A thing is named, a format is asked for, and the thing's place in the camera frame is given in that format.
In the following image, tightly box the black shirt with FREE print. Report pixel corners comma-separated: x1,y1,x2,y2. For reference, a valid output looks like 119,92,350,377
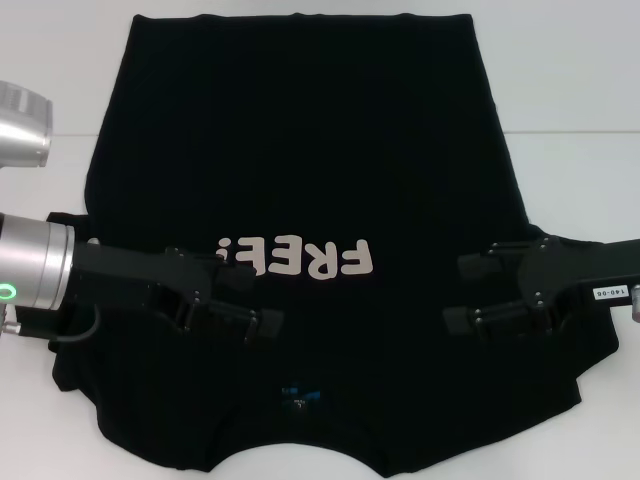
47,12,621,471

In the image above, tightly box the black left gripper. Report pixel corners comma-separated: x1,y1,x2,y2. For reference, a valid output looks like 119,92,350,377
69,238,285,347

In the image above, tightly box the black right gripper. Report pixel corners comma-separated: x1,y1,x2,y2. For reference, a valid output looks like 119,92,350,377
442,237,640,342

